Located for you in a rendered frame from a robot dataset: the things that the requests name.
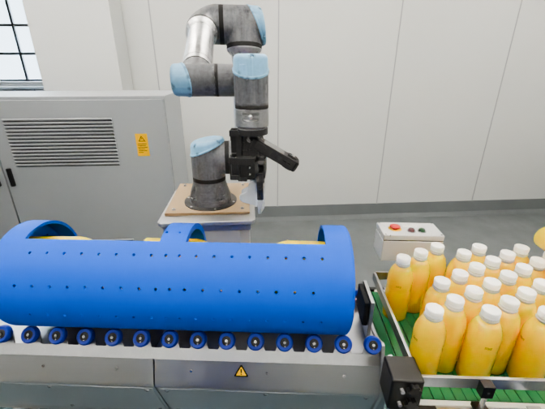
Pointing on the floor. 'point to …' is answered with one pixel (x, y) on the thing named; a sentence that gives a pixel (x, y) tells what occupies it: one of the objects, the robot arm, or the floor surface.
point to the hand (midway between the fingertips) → (262, 208)
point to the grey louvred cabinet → (91, 160)
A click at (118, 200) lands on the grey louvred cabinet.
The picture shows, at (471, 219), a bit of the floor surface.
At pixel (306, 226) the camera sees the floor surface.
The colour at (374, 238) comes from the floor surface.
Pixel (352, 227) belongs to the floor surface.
